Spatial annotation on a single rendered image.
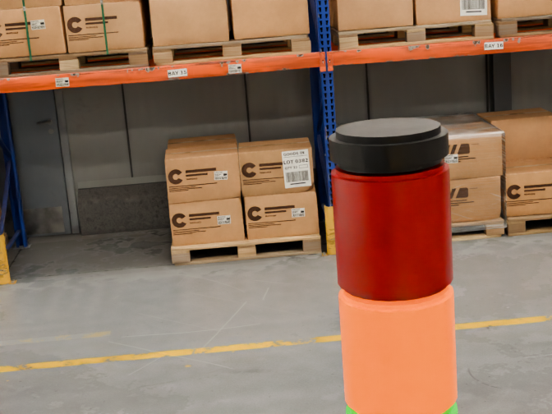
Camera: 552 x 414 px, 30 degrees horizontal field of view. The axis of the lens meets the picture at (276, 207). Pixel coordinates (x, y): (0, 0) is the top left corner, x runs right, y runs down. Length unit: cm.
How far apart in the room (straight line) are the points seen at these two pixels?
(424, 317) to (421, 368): 2
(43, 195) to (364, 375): 916
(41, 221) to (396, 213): 924
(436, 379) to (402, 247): 6
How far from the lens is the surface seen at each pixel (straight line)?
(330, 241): 819
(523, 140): 897
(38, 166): 952
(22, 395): 626
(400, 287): 43
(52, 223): 963
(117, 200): 943
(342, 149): 42
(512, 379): 592
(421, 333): 44
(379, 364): 44
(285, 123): 941
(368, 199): 42
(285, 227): 828
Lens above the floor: 242
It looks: 14 degrees down
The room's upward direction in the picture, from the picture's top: 4 degrees counter-clockwise
